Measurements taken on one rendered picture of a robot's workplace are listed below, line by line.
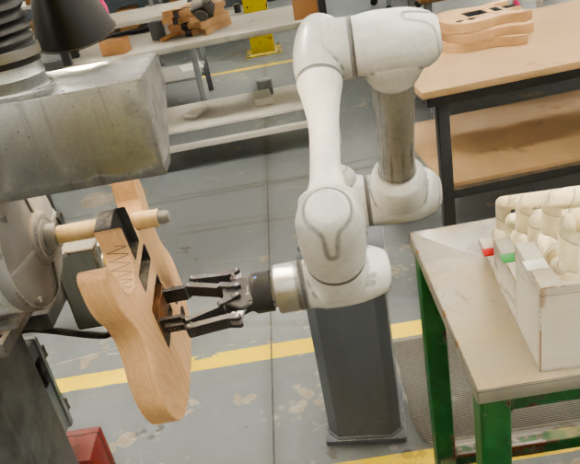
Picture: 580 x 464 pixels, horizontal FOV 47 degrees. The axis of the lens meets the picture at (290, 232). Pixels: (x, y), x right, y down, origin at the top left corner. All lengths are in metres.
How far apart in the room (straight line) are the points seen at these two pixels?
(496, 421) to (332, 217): 0.50
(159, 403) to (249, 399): 1.53
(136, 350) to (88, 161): 0.31
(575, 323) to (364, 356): 1.09
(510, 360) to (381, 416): 1.14
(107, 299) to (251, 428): 1.61
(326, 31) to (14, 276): 0.80
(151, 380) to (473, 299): 0.66
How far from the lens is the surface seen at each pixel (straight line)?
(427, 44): 1.48
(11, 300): 1.20
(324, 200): 0.99
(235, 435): 2.54
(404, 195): 1.88
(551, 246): 1.16
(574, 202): 1.17
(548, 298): 1.14
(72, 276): 1.52
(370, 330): 2.10
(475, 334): 1.30
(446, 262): 1.52
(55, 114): 0.99
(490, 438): 1.28
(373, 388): 2.25
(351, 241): 1.00
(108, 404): 2.88
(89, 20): 1.15
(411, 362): 2.69
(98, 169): 1.00
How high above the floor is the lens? 1.73
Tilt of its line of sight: 27 degrees down
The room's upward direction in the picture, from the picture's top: 11 degrees counter-clockwise
